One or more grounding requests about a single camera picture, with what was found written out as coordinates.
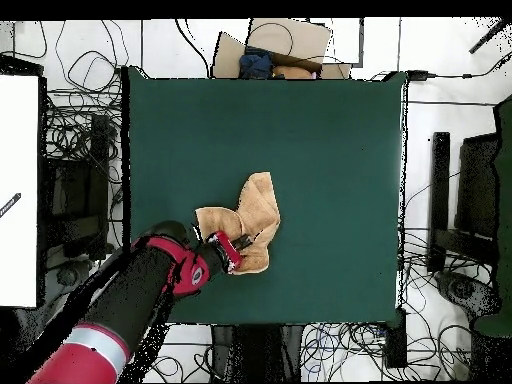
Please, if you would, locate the black upright bar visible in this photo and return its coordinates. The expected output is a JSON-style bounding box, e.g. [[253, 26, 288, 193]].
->
[[427, 131, 451, 273]]

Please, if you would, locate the tan terry towel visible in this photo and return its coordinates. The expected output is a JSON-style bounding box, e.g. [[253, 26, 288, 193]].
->
[[194, 171, 282, 276]]

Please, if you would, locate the black pen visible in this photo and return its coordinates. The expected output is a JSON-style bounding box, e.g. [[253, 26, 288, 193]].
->
[[0, 192, 22, 219]]

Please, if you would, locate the black rod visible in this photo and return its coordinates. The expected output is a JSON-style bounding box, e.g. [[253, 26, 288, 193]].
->
[[468, 16, 512, 55]]

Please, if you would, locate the dark green cloth cover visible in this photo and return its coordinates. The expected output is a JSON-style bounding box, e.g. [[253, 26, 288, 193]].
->
[[473, 93, 512, 337]]

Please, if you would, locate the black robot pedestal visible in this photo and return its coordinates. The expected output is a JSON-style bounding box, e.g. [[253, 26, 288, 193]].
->
[[209, 324, 305, 383]]

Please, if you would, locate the orange cloth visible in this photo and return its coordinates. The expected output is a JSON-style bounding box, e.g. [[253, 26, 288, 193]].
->
[[271, 64, 314, 80]]

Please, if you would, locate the dark blue cloth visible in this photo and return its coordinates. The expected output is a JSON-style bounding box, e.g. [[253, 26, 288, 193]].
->
[[238, 46, 275, 80]]

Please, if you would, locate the black chair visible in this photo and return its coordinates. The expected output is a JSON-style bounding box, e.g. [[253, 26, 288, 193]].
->
[[455, 133, 501, 241]]

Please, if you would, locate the brown cardboard box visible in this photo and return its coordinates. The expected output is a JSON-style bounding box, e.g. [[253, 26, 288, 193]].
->
[[210, 17, 353, 80]]

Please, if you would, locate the black stand foot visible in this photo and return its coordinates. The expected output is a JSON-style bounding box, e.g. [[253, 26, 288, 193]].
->
[[433, 269, 501, 321]]

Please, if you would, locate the black power strip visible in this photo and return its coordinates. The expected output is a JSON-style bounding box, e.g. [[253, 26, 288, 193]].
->
[[384, 307, 408, 369]]

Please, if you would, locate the dark green table cloth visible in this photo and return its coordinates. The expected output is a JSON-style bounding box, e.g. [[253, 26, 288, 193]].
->
[[121, 65, 409, 325]]

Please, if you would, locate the black cable tangle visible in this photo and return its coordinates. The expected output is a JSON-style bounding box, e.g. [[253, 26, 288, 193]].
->
[[39, 19, 131, 161], [299, 223, 497, 381]]

